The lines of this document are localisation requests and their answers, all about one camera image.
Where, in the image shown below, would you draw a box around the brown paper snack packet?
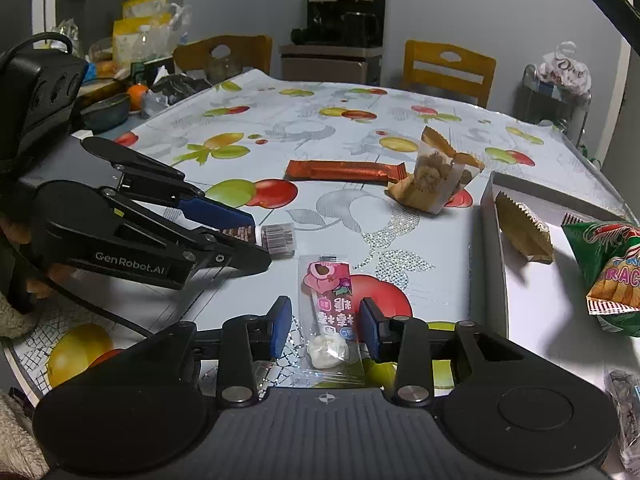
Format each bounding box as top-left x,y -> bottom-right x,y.
495,192 -> 553,264

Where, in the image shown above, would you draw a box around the fruit pattern tablecloth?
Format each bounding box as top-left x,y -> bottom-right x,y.
2,70 -> 633,401

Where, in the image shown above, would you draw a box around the grey shallow tray box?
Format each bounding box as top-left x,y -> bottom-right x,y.
480,171 -> 639,389

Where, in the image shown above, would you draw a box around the yellow bags pile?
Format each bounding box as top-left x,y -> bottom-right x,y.
112,0 -> 192,68

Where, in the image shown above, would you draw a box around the green chips bag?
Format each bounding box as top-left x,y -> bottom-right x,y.
562,214 -> 640,337

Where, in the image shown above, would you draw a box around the dark candies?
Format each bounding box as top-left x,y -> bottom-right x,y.
222,223 -> 296,258

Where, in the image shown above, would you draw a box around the metal shelf cart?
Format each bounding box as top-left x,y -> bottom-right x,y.
515,64 -> 591,148

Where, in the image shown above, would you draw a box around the white Dove plastic bag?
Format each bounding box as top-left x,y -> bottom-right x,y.
537,41 -> 592,96

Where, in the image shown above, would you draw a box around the dark ceramic bowl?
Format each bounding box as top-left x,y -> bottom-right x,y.
80,93 -> 131,133

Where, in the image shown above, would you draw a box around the pink marshmallow candy packet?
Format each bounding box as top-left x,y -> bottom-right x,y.
298,255 -> 363,382

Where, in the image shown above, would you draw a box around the orange fruit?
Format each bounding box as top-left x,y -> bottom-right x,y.
127,84 -> 149,112

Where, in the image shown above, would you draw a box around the black water dispenser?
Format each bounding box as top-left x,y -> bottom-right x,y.
279,0 -> 386,86

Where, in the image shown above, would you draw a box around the orange-red long snack bar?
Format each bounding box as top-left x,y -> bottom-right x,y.
285,160 -> 408,184

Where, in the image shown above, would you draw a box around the wooden chair left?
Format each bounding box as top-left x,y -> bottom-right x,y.
172,35 -> 272,84

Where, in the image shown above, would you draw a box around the clear bag of brown biscuits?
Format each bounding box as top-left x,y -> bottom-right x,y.
385,127 -> 485,216

